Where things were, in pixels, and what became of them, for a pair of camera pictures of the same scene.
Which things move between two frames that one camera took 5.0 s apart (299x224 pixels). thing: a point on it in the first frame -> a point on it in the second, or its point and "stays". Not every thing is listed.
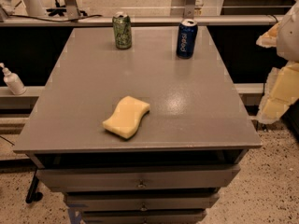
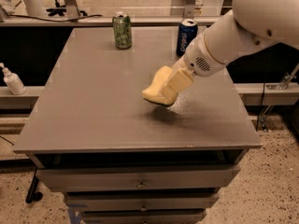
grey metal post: x=190 y=2 stays
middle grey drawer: x=143 y=202 stays
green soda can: x=121 y=26 stays
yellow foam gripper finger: x=268 y=39 -> x=197 y=58
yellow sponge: x=127 y=118 -> x=152 y=92
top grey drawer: x=80 y=179 stays
